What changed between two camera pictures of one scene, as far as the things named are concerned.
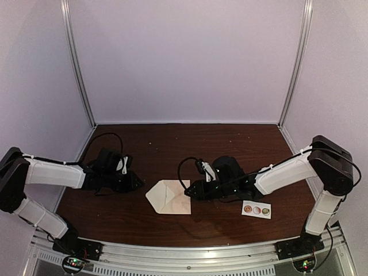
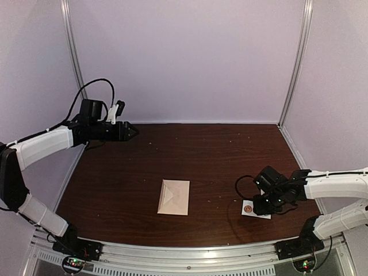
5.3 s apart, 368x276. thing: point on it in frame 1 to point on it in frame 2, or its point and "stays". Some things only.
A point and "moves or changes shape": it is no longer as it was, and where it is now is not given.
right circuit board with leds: [305, 265] stays
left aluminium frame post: [66, 11] stays
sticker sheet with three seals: [256, 209] stays
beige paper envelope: [168, 196] moves or changes shape
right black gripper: [201, 192] to [258, 207]
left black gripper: [131, 184] to [125, 133]
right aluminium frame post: [307, 16] stays
